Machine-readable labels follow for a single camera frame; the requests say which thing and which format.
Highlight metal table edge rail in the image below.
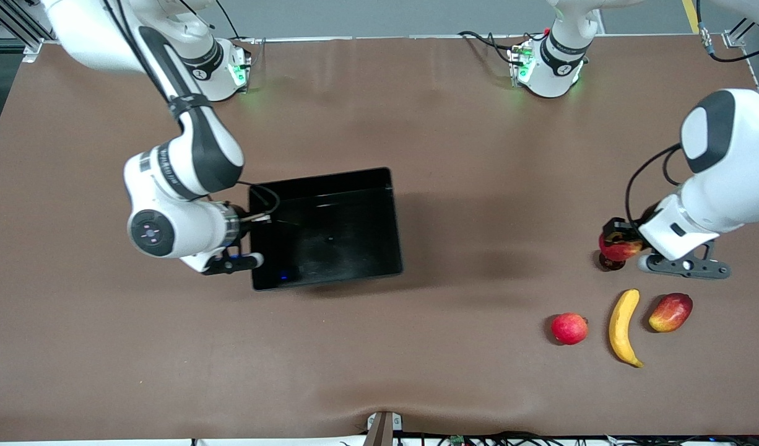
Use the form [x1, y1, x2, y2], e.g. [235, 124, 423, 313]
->
[231, 34, 742, 47]

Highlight plain red apple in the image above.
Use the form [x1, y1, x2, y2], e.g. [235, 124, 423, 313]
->
[551, 312, 589, 346]

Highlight thin black base cable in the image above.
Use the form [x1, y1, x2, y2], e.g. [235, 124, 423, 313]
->
[215, 0, 244, 41]

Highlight black cable with grey connector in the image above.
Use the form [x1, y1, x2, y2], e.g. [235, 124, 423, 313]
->
[695, 0, 759, 64]

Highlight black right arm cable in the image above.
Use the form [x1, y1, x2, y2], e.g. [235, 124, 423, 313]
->
[236, 181, 282, 217]

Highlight red yellow apple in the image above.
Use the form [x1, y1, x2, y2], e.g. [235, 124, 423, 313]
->
[599, 230, 644, 262]

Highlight grey table edge bracket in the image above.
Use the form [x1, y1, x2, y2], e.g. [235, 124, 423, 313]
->
[362, 411, 404, 446]

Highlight yellow banana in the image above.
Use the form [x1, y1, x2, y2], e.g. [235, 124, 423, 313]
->
[608, 289, 645, 369]

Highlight black plastic box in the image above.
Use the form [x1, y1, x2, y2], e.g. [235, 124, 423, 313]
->
[248, 167, 405, 292]

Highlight red yellow mango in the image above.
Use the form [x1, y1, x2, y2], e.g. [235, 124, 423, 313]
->
[648, 293, 694, 333]

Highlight aluminium frame post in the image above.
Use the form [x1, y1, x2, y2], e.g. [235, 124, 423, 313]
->
[721, 15, 759, 90]
[0, 0, 58, 63]

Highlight brown table mat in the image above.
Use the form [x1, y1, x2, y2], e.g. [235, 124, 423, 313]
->
[0, 34, 759, 442]

